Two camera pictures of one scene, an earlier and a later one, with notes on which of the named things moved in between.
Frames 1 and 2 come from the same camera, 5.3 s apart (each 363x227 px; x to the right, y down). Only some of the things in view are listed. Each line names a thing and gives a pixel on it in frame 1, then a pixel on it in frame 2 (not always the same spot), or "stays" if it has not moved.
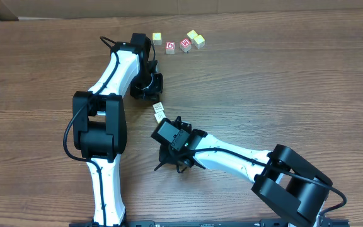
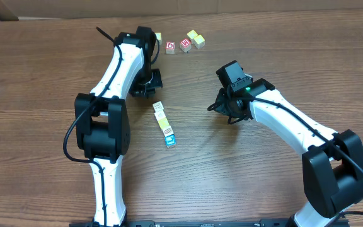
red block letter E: x=185 y=45 stays
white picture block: x=158 y=107 stays
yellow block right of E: x=199 y=41 stays
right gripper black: x=167 y=156 -> x=220 y=107
